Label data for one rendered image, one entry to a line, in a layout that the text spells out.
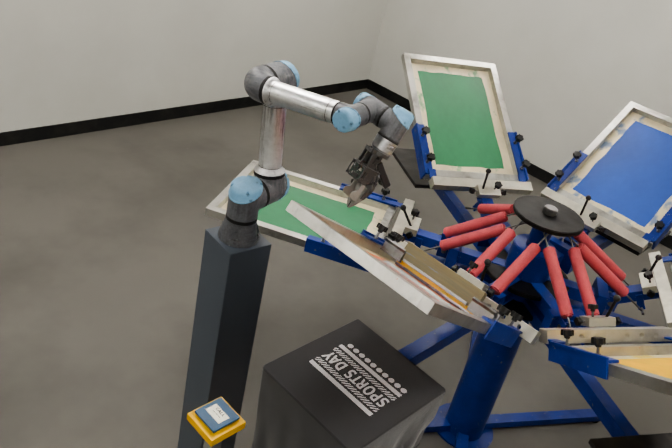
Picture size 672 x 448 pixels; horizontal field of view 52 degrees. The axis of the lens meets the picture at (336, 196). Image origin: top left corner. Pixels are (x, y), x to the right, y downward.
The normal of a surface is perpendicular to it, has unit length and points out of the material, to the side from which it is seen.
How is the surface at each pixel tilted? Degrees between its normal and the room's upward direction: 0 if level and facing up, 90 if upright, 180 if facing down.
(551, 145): 90
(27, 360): 0
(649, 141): 32
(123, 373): 0
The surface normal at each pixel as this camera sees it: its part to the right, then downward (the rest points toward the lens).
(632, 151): -0.21, -0.62
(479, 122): 0.29, -0.46
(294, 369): 0.20, -0.86
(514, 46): -0.70, 0.22
